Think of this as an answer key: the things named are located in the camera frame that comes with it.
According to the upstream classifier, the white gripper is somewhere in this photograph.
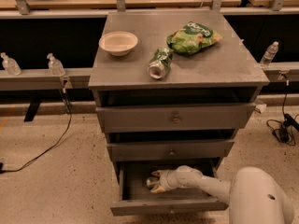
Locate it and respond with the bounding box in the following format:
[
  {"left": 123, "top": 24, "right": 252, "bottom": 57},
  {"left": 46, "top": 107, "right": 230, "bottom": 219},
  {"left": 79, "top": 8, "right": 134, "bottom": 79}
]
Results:
[{"left": 150, "top": 170, "right": 180, "bottom": 194}]

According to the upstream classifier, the silver 7up can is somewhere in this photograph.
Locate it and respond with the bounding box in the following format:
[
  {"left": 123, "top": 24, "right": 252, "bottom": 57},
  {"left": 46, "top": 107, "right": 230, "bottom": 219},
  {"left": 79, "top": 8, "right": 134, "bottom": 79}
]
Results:
[{"left": 146, "top": 176, "right": 159, "bottom": 189}]

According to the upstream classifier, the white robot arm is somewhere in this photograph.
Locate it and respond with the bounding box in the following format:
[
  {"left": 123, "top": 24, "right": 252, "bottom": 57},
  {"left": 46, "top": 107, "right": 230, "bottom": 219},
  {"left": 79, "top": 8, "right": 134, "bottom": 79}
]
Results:
[{"left": 146, "top": 165, "right": 294, "bottom": 224}]

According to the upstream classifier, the grey open bottom drawer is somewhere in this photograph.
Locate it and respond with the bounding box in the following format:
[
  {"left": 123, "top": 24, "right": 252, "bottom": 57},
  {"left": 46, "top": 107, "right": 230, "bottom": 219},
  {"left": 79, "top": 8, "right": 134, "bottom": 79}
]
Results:
[{"left": 110, "top": 159, "right": 228, "bottom": 216}]

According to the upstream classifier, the grey middle drawer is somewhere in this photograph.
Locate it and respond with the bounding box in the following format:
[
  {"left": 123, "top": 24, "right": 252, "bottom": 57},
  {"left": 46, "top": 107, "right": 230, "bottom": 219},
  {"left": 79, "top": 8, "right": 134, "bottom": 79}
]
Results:
[{"left": 107, "top": 139, "right": 235, "bottom": 161}]

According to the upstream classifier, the grey top drawer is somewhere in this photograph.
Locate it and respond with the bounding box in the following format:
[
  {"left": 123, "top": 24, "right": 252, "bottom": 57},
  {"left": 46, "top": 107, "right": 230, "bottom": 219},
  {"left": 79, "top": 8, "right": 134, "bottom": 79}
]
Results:
[{"left": 96, "top": 103, "right": 254, "bottom": 133}]

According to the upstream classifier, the grey drawer cabinet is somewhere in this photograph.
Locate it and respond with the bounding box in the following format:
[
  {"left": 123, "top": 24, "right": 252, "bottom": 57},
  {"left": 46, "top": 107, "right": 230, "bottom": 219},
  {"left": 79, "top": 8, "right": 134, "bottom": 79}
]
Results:
[{"left": 88, "top": 8, "right": 271, "bottom": 173}]

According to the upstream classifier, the green soda can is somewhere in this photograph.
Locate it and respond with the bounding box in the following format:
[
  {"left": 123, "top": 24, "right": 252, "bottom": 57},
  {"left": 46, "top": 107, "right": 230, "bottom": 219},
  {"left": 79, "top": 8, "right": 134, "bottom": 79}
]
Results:
[{"left": 148, "top": 47, "right": 173, "bottom": 79}]

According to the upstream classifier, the white paper bowl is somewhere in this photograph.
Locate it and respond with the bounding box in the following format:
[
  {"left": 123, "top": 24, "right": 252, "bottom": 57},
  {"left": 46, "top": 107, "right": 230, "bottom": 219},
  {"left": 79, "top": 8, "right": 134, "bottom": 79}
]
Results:
[{"left": 99, "top": 31, "right": 138, "bottom": 56}]

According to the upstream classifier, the green chip bag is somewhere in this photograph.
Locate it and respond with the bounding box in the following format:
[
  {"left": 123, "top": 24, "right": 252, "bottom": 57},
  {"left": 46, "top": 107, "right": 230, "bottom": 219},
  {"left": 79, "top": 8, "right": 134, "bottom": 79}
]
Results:
[{"left": 166, "top": 21, "right": 223, "bottom": 55}]

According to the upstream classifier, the clear bottle near cabinet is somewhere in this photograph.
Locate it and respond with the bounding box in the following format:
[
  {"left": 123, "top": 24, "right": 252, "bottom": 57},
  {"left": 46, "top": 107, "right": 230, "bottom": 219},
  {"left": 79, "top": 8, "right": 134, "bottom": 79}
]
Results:
[{"left": 47, "top": 53, "right": 65, "bottom": 77}]

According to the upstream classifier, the clear water bottle right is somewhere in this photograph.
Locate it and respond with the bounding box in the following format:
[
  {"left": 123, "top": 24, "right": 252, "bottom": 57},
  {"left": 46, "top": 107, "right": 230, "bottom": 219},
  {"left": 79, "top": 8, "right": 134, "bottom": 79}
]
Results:
[{"left": 260, "top": 41, "right": 279, "bottom": 67}]

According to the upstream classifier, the clear bottle far left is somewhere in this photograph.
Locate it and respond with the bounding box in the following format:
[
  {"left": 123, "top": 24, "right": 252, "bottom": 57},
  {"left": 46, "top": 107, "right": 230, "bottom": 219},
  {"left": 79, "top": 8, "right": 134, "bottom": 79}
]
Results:
[{"left": 1, "top": 52, "right": 21, "bottom": 76}]

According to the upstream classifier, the black floor cable left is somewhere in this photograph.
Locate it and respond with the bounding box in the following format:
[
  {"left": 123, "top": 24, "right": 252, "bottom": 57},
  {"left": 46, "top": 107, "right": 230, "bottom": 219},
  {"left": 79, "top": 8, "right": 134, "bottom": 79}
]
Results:
[{"left": 0, "top": 77, "right": 73, "bottom": 175}]

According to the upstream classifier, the black cable bundle right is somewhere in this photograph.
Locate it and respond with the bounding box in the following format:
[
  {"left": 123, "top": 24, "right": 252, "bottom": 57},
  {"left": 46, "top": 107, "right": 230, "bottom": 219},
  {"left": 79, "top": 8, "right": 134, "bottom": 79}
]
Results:
[{"left": 266, "top": 72, "right": 299, "bottom": 147}]

